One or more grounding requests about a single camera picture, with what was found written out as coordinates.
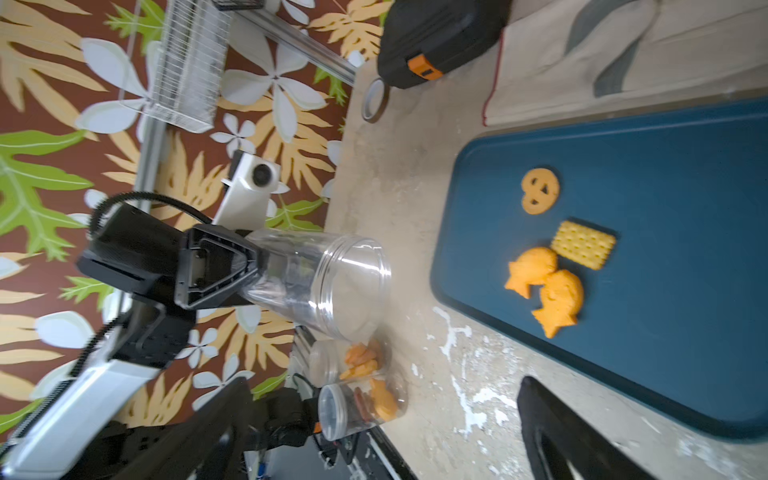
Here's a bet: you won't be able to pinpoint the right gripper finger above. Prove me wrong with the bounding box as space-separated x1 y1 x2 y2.
517 376 652 479

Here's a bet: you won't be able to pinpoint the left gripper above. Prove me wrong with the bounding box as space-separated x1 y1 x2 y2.
76 204 264 310

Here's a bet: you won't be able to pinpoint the clear jar with cookies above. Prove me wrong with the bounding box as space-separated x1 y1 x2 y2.
242 229 391 343

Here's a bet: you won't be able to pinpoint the clear jar brown cookies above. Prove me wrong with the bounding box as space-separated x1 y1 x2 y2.
318 371 408 441

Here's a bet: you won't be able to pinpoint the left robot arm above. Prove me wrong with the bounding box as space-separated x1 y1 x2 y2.
1 192 269 479

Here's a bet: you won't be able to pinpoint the clear jar orange cookies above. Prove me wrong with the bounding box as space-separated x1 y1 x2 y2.
308 338 392 387

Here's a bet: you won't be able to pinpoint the orange fish cookie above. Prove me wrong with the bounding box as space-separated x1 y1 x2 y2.
504 247 558 299
532 269 584 339

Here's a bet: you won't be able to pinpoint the square cracker cookie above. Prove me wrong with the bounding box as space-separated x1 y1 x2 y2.
550 221 616 271

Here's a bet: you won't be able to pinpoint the teal plastic tray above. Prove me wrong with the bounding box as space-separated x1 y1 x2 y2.
430 98 767 441

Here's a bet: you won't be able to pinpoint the brown tape roll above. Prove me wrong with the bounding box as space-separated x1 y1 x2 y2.
361 78 390 124

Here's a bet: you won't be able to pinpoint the round pretzel cookie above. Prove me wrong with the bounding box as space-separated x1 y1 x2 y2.
521 168 560 215

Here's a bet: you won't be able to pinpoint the black tool case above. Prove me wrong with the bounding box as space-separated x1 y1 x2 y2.
377 0 512 89

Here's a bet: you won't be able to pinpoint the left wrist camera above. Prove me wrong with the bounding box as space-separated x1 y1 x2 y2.
213 150 281 231

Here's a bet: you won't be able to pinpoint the white wire basket left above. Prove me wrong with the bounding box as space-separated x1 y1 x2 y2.
147 1 232 133

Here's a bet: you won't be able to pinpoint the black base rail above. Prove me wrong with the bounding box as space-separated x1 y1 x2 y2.
239 383 421 480

